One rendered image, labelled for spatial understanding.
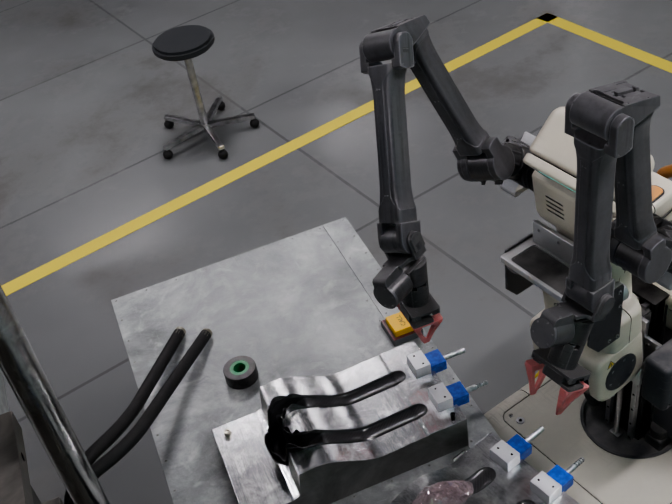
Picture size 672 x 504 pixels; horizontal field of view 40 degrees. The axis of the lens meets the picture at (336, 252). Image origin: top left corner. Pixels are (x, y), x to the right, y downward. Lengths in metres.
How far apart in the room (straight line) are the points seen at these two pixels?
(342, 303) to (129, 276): 1.72
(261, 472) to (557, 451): 1.01
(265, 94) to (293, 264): 2.50
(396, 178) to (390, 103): 0.15
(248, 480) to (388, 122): 0.80
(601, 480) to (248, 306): 1.06
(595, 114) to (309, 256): 1.23
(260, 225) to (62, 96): 1.83
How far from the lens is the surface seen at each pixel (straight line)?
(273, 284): 2.48
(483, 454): 1.97
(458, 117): 1.96
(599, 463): 2.68
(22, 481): 1.58
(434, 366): 2.07
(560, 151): 1.91
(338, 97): 4.80
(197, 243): 4.01
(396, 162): 1.81
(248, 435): 2.06
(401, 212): 1.80
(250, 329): 2.37
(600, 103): 1.51
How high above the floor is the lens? 2.43
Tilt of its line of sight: 40 degrees down
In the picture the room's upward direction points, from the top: 10 degrees counter-clockwise
